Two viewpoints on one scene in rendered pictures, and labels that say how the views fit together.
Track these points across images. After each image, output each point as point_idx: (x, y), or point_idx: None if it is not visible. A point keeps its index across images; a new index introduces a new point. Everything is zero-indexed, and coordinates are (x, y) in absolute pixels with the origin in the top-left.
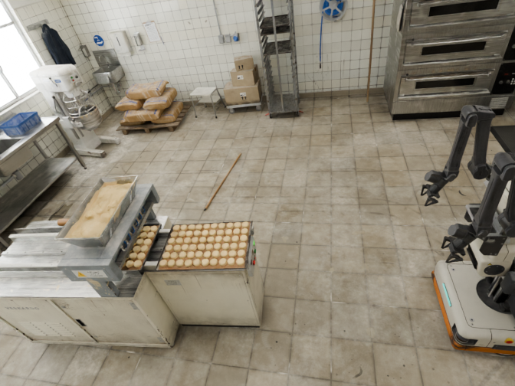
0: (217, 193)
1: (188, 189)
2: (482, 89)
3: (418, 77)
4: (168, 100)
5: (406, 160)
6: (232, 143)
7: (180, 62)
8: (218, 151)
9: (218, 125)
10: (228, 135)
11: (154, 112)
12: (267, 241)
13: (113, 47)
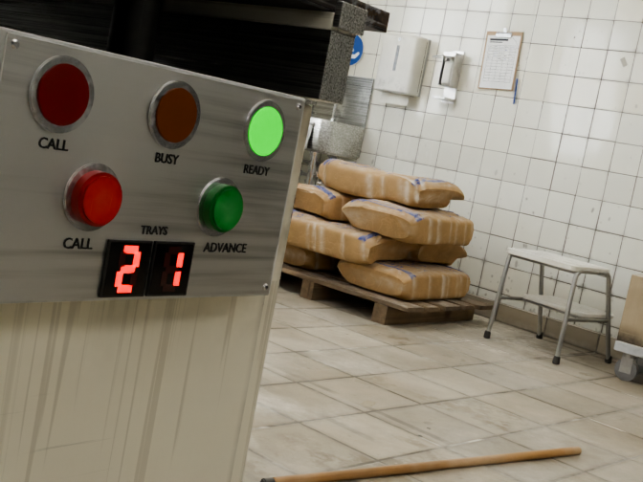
0: (372, 479)
1: (277, 420)
2: None
3: None
4: (427, 224)
5: None
6: (565, 422)
7: (534, 169)
8: (493, 410)
9: (546, 374)
10: (566, 405)
11: (362, 236)
12: None
13: (375, 75)
